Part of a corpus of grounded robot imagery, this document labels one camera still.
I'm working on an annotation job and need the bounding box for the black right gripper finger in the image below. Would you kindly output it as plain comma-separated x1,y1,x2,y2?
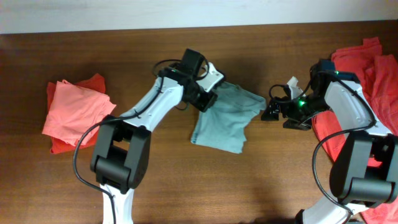
283,119,312,131
261,104,279,121

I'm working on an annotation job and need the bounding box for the light blue t-shirt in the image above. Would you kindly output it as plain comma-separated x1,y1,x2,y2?
190,82,266,154

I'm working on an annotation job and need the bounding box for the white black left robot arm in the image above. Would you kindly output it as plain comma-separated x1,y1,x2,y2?
90,64,224,223

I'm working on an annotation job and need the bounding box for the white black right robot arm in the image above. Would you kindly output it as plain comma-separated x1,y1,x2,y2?
261,70,397,223

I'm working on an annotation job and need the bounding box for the red printed t-shirt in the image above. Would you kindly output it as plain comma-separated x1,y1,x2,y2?
312,37,397,224

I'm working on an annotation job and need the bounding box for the folded red shirt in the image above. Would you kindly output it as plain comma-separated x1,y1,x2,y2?
46,73,113,155

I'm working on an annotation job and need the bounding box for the folded pink shirt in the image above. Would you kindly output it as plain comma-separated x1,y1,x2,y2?
42,79,117,147

